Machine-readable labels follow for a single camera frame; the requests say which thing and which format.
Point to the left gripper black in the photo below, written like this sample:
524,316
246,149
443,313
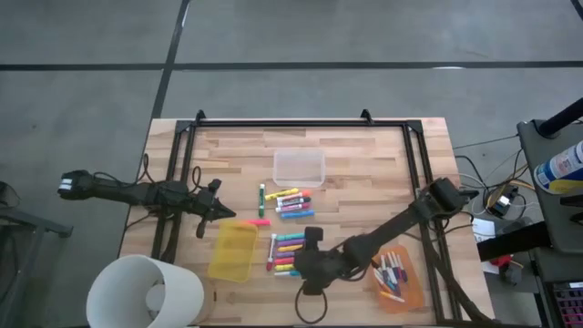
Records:
202,205

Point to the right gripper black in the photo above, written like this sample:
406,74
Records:
319,266

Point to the thin light blue marker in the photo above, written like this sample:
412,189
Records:
288,273

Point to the red highlighter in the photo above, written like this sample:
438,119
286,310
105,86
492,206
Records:
284,260

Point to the amber yellow highlighter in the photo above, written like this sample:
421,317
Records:
289,248

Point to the bluish purple highlighter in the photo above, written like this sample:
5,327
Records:
284,254

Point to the pink highlighter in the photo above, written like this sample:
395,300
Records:
257,222

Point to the teal highlighter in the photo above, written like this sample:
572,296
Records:
291,236

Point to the long green Expo marker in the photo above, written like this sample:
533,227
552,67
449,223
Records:
261,200

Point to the slim red Expo marker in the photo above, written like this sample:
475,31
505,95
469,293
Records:
272,252

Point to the blue highlighter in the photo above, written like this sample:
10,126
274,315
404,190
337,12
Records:
297,213

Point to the magenta stubby Expo marker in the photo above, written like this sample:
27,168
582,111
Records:
293,208

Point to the thin dark blue marker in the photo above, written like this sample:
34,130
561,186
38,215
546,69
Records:
391,277

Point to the orange stubby Expo marker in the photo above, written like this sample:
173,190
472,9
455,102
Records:
300,195

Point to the thin purple marker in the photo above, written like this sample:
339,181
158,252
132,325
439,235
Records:
394,263
402,273

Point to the thin yellow marker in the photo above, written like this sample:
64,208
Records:
391,297

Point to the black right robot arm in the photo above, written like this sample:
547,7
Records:
391,225

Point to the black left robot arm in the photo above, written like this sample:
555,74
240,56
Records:
123,193

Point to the yellow plastic bin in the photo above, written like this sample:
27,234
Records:
232,250

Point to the clear plastic bin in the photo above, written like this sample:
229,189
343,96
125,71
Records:
298,168

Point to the orange plastic bin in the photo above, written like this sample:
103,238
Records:
410,303

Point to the white cylindrical shade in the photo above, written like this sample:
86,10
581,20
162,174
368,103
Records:
109,291

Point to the white paper sheet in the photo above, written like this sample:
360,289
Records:
483,228

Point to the grey metal stand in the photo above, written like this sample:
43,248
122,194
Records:
41,224

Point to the small red object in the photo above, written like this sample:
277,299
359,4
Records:
503,262

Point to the small silver device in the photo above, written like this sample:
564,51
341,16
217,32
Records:
501,203

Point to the black padded bar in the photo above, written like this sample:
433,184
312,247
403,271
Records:
514,241

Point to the grey side cart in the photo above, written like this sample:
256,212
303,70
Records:
537,159

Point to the purple-lit keyboard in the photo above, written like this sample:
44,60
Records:
571,307

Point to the white blue spray can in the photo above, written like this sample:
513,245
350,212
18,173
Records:
562,166

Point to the black slanted pole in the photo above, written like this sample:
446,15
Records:
560,119

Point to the black aluminium table frame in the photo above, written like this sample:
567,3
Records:
296,123

